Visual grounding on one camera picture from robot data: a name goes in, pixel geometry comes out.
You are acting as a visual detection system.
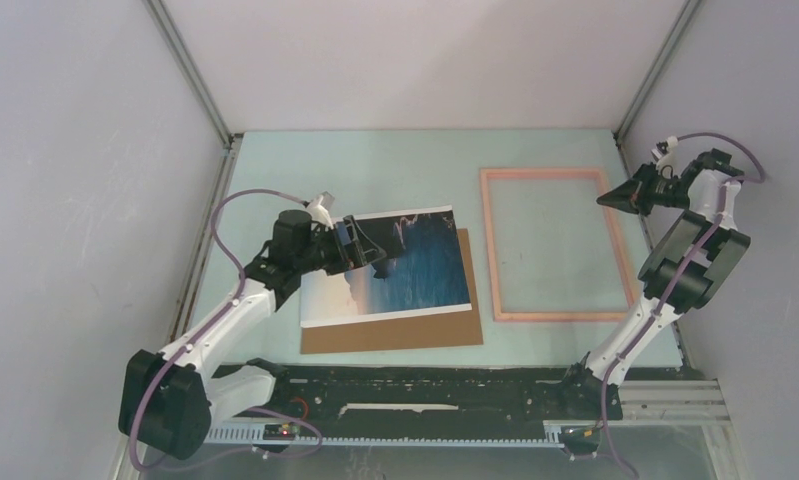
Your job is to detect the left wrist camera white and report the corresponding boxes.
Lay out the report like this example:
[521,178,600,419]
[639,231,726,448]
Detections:
[305,191,335,230]

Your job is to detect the right corner metal post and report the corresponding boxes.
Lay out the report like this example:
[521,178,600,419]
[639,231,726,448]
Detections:
[614,0,704,145]

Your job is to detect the pink wooden picture frame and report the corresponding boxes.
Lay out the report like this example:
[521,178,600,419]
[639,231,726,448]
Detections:
[479,167,639,322]

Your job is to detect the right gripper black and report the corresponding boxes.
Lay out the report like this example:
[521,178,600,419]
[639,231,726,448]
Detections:
[599,162,693,218]

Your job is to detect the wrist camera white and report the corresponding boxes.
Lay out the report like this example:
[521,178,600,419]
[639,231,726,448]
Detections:
[651,136,680,179]
[305,191,335,230]

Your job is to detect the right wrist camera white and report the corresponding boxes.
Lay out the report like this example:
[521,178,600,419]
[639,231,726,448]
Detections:
[651,136,680,179]

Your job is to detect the aluminium frame rails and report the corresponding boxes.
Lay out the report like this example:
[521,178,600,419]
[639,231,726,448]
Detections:
[114,380,738,480]

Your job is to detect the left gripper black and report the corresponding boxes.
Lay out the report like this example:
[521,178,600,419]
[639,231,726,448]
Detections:
[295,216,385,277]

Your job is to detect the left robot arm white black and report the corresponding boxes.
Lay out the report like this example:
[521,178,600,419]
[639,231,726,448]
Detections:
[118,210,387,460]

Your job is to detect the small circuit board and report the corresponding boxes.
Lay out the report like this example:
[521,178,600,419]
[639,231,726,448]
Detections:
[262,424,300,441]

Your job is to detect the left corner metal post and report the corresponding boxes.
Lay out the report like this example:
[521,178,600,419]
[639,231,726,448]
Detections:
[142,0,235,148]

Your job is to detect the white cable duct strip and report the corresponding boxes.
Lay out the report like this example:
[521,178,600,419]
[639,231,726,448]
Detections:
[205,422,564,449]

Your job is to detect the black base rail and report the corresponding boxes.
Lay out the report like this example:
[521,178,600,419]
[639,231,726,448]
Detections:
[213,360,623,441]

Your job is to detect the brown backing board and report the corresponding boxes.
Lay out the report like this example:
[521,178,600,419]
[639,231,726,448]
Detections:
[300,229,483,355]

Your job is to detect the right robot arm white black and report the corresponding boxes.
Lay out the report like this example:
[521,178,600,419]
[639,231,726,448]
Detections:
[556,149,751,418]

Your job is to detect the landscape photo print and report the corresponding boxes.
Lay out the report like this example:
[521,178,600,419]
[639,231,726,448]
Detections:
[300,205,471,329]

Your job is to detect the corner metal post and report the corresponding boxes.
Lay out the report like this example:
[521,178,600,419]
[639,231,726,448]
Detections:
[142,0,235,148]
[614,0,704,145]

